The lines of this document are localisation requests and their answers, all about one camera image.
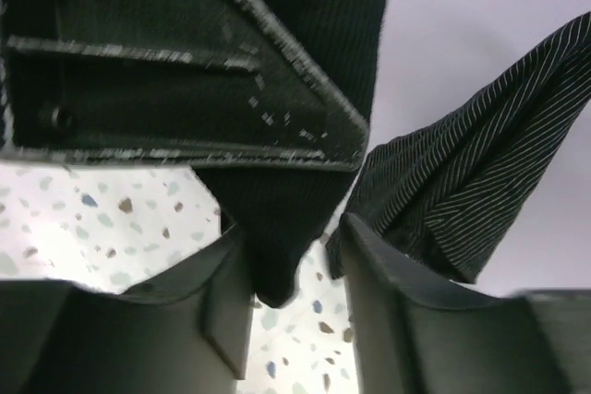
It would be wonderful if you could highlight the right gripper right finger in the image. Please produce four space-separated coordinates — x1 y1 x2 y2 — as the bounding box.
340 214 590 394

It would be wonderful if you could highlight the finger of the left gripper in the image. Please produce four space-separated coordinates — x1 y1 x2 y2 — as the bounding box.
1 0 368 171

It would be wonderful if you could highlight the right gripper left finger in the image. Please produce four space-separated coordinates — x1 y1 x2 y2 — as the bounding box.
1 227 252 393

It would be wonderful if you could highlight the black pinstriped underwear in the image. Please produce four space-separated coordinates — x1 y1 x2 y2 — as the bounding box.
345 14 590 283

